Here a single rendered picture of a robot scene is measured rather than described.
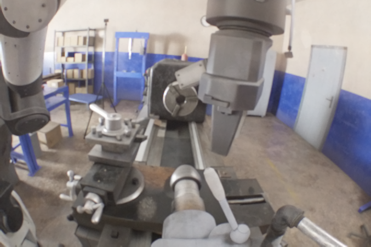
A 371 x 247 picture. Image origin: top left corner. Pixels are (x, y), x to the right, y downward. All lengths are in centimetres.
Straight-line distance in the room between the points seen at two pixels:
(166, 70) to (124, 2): 391
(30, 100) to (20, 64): 11
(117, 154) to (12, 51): 50
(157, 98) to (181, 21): 352
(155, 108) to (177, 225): 128
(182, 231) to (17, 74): 39
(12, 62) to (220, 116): 32
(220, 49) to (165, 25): 466
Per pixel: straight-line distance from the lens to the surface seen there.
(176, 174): 48
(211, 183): 25
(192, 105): 131
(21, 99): 42
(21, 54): 31
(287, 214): 31
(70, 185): 85
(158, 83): 148
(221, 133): 19
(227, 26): 18
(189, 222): 35
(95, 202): 56
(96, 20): 536
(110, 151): 68
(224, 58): 16
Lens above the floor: 143
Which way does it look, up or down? 18 degrees down
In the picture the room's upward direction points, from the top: 6 degrees clockwise
